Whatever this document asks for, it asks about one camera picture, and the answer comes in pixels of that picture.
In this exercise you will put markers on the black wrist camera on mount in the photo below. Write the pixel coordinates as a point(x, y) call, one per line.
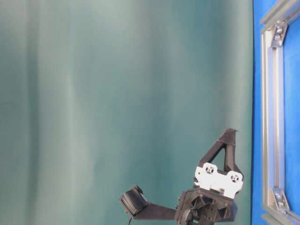
point(138, 207)

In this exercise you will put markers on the blue backdrop panel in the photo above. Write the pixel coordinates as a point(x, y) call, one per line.
point(292, 115)

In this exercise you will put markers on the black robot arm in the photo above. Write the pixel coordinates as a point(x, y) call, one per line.
point(194, 222)

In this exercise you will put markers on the aluminium extrusion frame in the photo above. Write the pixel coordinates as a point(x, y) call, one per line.
point(275, 24)

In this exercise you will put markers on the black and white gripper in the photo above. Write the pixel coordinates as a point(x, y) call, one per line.
point(213, 198)

